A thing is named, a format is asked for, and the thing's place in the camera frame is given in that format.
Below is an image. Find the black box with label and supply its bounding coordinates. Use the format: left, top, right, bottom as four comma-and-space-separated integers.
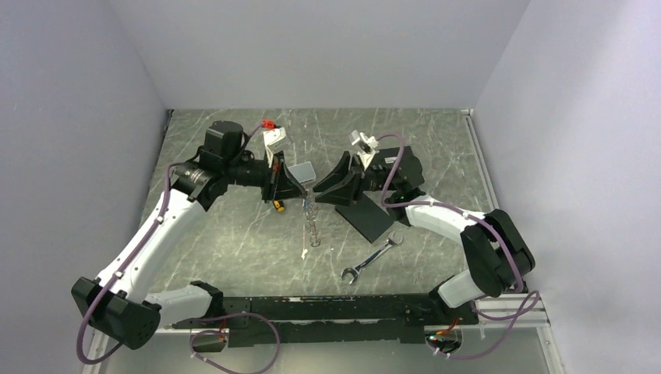
374, 146, 424, 183

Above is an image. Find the silver combination wrench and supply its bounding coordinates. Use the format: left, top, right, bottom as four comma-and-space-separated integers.
341, 231, 404, 284

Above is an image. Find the aluminium frame rail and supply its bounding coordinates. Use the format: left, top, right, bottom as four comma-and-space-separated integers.
76, 283, 564, 372

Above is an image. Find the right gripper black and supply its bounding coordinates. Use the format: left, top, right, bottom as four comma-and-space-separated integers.
313, 151, 399, 208

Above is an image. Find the black rectangular pad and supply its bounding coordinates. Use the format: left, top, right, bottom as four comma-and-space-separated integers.
334, 195, 394, 244

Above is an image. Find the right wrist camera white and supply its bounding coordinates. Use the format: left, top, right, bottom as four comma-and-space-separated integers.
349, 130, 379, 170

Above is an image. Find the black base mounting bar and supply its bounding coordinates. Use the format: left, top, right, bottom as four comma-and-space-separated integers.
173, 293, 479, 348

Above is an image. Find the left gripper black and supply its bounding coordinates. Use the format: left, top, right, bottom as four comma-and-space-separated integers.
224, 147, 307, 203

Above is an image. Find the yellow black screwdriver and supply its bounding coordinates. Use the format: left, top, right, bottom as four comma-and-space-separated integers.
273, 199, 286, 213

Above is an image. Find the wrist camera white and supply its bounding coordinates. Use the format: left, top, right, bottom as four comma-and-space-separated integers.
349, 130, 379, 170
262, 119, 290, 166

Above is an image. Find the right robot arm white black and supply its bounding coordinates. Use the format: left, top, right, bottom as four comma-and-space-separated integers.
313, 146, 536, 323

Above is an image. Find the small white grey box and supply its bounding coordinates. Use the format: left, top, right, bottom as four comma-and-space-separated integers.
288, 161, 316, 185

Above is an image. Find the bunch of steel keyrings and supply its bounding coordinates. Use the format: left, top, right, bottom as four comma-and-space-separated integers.
303, 189, 321, 248

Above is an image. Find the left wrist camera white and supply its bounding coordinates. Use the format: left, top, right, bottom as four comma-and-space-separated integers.
262, 119, 290, 166

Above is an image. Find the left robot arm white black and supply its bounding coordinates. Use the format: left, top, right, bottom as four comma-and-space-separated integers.
71, 120, 305, 350

